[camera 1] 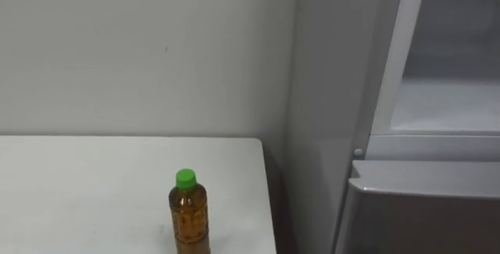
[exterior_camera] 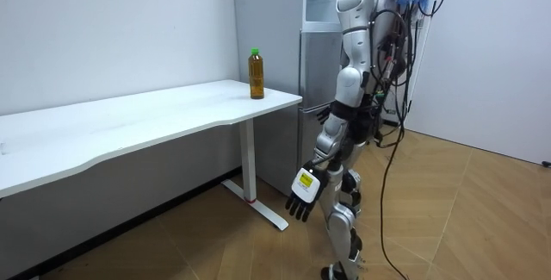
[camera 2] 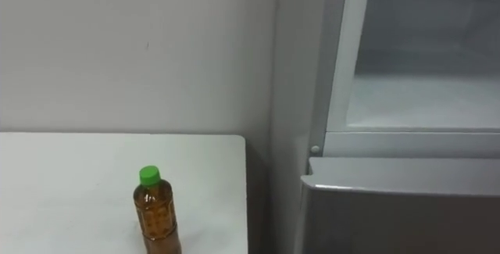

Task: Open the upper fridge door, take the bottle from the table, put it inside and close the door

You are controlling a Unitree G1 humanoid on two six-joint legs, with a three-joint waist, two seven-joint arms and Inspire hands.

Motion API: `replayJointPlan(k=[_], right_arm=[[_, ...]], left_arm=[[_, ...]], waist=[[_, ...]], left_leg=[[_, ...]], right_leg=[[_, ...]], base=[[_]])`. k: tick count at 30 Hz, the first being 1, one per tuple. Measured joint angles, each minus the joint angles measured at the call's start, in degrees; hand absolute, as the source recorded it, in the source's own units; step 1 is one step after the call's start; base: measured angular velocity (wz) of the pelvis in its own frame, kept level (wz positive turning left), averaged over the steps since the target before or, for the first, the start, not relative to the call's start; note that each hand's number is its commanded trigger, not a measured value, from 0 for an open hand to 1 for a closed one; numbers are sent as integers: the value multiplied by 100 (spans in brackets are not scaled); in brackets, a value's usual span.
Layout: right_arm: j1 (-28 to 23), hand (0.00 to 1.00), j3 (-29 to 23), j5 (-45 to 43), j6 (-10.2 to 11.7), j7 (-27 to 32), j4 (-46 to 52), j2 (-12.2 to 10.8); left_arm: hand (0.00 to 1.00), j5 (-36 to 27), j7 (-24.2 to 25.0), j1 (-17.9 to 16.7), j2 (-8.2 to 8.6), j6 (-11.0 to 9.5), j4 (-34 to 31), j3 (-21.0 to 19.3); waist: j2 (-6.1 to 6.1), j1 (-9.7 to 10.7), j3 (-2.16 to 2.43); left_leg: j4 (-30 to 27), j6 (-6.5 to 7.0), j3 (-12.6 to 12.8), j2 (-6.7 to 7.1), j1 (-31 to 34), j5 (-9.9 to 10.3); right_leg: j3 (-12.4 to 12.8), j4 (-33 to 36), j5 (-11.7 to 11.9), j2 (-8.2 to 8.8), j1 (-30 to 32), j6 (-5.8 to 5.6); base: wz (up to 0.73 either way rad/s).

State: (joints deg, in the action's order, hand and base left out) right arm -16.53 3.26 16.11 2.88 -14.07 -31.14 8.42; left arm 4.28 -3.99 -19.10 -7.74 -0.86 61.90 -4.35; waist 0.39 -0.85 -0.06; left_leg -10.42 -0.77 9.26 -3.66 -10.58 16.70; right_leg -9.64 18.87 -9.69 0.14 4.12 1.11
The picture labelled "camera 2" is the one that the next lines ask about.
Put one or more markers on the brown tea bottle green cap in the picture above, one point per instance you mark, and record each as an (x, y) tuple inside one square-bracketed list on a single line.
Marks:
[(157, 215)]

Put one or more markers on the grey fridge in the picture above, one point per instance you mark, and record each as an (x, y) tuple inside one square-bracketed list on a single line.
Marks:
[(390, 207)]

